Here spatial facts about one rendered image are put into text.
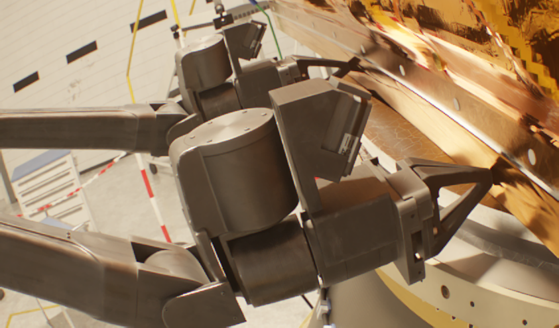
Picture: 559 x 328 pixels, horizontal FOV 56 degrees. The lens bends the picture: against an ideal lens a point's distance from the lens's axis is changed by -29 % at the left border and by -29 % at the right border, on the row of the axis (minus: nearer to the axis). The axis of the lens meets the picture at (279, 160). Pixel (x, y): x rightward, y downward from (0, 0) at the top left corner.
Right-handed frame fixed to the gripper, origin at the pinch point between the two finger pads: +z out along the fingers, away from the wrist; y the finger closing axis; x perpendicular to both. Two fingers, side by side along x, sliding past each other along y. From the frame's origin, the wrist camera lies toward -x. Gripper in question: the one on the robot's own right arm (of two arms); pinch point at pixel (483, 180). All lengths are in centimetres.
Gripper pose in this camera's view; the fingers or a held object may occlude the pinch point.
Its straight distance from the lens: 50.4
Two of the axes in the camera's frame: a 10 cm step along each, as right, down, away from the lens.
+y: -1.5, -2.8, 9.5
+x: 2.7, 9.1, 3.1
